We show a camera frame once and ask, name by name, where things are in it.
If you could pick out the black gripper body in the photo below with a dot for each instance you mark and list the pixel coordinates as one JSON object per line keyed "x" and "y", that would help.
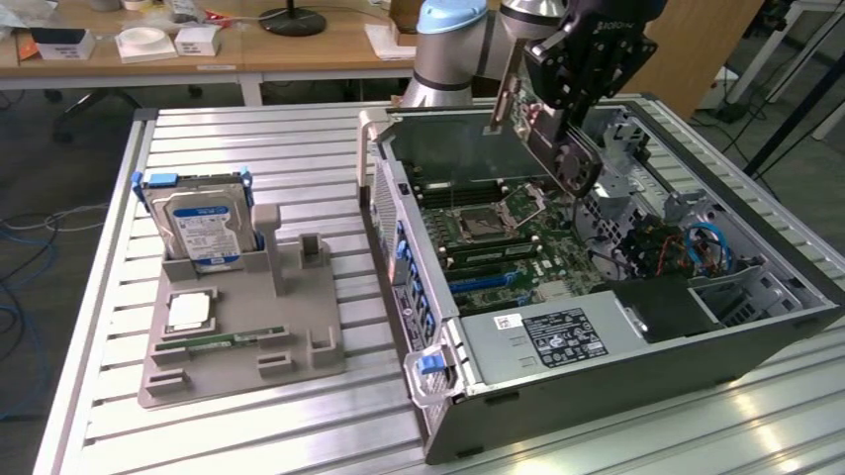
{"x": 614, "y": 17}

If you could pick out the black graphics card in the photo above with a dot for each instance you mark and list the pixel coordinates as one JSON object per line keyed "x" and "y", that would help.
{"x": 574, "y": 168}

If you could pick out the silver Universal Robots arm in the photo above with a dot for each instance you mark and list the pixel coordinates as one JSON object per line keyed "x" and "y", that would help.
{"x": 449, "y": 54}

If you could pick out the wooden cabinet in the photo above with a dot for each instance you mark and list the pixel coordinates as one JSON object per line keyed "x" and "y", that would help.
{"x": 699, "y": 54}

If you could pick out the white paper booklet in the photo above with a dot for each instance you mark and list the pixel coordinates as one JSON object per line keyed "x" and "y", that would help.
{"x": 390, "y": 44}

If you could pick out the metal socket cover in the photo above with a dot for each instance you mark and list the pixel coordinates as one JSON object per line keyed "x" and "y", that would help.
{"x": 525, "y": 203}

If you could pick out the black RAM slot bank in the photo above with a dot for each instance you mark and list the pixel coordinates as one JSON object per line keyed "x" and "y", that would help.
{"x": 462, "y": 193}

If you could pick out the metal disk bay cage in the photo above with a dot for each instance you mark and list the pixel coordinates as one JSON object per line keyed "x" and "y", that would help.
{"x": 621, "y": 213}

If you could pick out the CPU socket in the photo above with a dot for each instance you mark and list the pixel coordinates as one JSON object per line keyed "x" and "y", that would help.
{"x": 482, "y": 223}

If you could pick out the green motherboard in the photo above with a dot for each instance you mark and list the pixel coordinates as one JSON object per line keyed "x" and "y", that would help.
{"x": 561, "y": 262}

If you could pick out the black round lamp base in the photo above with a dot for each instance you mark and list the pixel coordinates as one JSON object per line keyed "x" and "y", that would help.
{"x": 294, "y": 24}

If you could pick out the blue expansion slot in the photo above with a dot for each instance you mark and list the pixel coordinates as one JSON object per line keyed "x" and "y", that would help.
{"x": 485, "y": 283}

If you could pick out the plain white box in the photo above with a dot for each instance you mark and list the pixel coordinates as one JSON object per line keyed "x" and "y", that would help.
{"x": 196, "y": 42}

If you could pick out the grey power supply unit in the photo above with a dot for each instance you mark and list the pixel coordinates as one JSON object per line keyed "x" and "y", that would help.
{"x": 502, "y": 346}

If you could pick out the white box with round hollow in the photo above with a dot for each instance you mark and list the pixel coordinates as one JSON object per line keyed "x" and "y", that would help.
{"x": 145, "y": 45}

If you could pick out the hard disk with blue caddy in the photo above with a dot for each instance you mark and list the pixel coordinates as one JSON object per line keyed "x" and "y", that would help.
{"x": 198, "y": 227}

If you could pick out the blue case latch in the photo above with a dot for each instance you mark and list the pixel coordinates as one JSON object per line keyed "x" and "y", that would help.
{"x": 430, "y": 367}

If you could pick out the black open PC case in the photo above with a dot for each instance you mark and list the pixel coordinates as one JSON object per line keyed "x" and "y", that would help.
{"x": 594, "y": 396}

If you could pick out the wooden desk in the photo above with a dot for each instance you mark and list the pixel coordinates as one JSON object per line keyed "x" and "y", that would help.
{"x": 99, "y": 69}

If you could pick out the black office chair base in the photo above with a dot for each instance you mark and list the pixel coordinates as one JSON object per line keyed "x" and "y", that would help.
{"x": 85, "y": 106}

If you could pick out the silver CPU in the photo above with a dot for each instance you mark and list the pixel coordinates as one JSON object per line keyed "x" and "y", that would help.
{"x": 188, "y": 312}

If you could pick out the white box with black top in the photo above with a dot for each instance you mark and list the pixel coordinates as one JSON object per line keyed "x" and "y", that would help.
{"x": 63, "y": 45}

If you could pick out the green RAM stick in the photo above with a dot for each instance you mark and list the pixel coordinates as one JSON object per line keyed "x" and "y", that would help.
{"x": 218, "y": 340}

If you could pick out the grey parts rack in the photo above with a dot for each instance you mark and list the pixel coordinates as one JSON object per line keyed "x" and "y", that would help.
{"x": 238, "y": 376}

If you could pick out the white table frame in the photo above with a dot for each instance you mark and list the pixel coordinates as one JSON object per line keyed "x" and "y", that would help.
{"x": 802, "y": 49}

